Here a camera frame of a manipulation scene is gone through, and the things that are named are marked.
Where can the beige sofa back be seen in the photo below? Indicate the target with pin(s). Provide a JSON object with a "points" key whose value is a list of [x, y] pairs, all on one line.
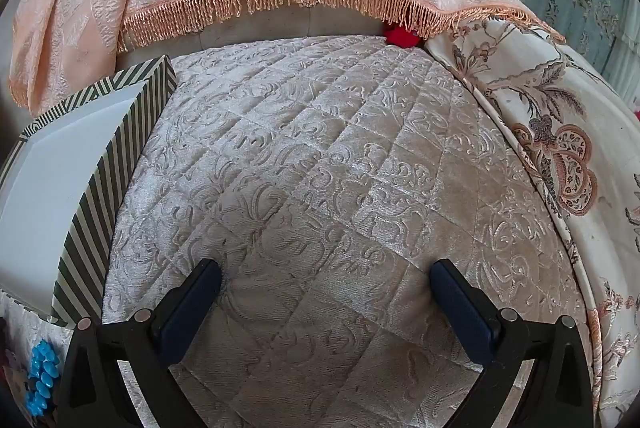
{"points": [[310, 26]]}

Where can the floral patterned cushion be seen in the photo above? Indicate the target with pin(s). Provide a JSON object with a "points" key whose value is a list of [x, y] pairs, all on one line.
{"points": [[550, 108]]}

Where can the striped cardboard box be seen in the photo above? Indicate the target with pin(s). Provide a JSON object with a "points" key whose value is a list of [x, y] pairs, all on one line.
{"points": [[50, 188]]}

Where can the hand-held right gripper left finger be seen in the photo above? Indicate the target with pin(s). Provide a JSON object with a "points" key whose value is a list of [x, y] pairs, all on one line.
{"points": [[190, 308]]}

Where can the beige quilted bedspread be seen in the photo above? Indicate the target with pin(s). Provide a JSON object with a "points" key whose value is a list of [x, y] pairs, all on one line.
{"points": [[320, 158]]}

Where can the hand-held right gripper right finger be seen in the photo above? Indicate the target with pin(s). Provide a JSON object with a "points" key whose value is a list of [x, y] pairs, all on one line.
{"points": [[465, 313]]}

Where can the small red object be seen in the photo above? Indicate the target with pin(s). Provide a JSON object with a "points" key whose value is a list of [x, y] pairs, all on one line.
{"points": [[402, 36]]}

